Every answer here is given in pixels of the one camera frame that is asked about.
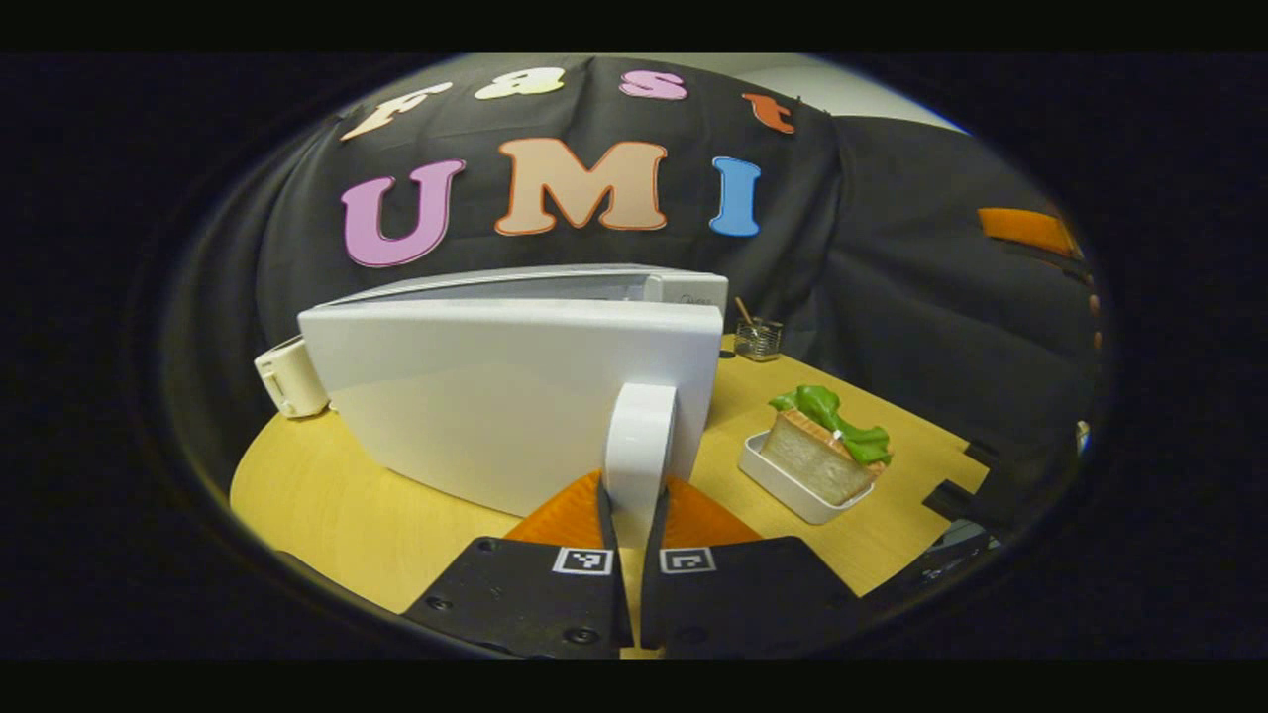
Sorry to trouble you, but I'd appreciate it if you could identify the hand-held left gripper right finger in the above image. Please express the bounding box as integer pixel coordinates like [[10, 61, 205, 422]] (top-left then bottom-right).
[[639, 473, 873, 660]]

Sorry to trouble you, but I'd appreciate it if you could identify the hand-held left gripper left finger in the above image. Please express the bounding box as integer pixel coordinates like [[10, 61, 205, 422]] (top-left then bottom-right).
[[401, 470, 635, 660]]

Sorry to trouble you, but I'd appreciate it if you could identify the white microwave oven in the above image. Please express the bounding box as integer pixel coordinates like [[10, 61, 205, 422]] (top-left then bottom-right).
[[297, 263, 729, 523]]

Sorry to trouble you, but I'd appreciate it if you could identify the toast sandwich with lettuce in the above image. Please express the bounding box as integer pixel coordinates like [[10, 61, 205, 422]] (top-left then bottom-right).
[[761, 384, 895, 506]]

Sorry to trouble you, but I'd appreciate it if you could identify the black backdrop cloth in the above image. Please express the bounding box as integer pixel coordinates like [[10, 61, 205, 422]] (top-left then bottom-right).
[[163, 54, 1106, 496]]

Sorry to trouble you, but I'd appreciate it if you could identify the white rectangular tray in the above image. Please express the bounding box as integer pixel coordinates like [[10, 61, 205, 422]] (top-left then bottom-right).
[[738, 432, 878, 526]]

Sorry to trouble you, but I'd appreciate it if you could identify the white toaster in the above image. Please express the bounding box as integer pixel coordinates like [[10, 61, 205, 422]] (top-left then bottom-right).
[[254, 335, 331, 419]]

